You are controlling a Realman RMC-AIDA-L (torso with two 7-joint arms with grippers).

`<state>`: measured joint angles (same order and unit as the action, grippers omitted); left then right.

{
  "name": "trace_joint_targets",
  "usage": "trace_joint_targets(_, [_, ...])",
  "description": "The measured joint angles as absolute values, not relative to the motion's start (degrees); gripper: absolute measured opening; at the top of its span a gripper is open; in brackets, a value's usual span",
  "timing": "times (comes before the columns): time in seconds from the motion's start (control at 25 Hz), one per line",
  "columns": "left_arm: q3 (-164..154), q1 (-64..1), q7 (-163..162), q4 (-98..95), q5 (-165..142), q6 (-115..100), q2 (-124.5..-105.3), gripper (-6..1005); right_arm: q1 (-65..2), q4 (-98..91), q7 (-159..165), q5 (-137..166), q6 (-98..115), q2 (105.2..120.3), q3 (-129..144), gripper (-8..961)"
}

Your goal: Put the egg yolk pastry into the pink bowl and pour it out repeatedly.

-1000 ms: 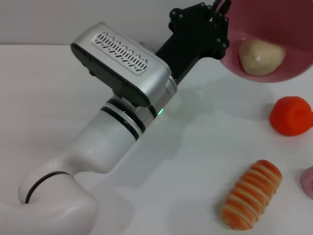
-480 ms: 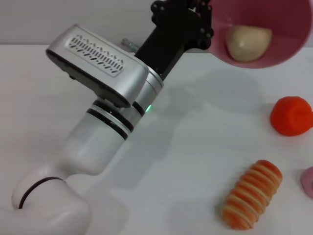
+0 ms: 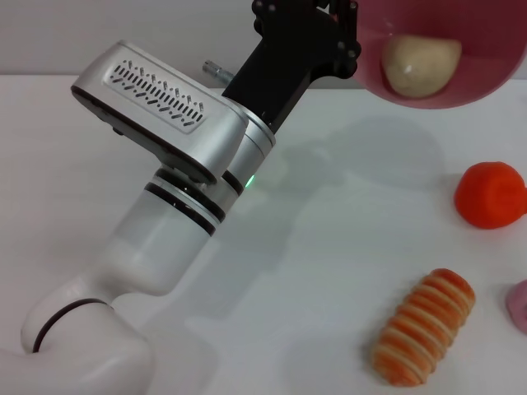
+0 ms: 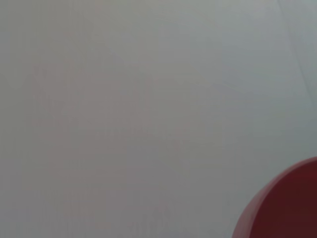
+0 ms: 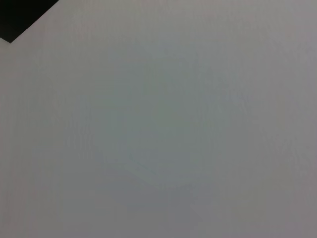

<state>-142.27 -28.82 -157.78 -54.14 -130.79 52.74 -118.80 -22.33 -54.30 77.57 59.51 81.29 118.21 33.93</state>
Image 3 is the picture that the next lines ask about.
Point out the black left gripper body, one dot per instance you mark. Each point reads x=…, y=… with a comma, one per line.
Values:
x=288, y=53

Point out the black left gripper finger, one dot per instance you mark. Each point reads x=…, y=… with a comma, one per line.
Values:
x=346, y=10

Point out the beige egg yolk pastry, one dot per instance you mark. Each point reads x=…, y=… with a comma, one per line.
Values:
x=420, y=66

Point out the pink plastic bowl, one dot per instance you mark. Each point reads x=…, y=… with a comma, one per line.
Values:
x=486, y=41

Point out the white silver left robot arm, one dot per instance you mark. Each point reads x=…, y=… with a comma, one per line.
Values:
x=156, y=247

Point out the red orange toy fruit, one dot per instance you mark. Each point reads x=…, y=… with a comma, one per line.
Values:
x=477, y=193

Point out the orange striped toy bread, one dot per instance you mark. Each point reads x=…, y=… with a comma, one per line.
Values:
x=420, y=329

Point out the pink toy donut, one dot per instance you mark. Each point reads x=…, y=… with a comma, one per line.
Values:
x=519, y=304

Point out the left wrist camera housing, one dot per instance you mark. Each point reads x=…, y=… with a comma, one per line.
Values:
x=164, y=123

